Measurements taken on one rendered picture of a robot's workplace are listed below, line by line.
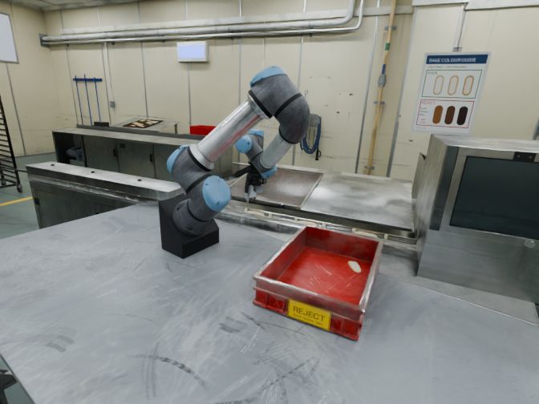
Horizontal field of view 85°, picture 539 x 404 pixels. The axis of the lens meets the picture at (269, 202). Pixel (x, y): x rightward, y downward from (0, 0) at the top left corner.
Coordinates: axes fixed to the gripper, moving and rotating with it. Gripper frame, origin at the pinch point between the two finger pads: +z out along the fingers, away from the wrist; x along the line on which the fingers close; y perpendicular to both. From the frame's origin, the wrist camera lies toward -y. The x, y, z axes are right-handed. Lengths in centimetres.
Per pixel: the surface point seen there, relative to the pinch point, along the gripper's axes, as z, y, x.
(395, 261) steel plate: 11, 72, -13
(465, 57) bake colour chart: -77, 92, 78
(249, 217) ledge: 6.7, 4.3, -8.7
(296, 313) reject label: 8, 47, -64
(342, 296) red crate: 10, 57, -47
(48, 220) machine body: 40, -156, -11
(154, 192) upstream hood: 3, -56, -10
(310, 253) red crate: 10.4, 40.0, -23.8
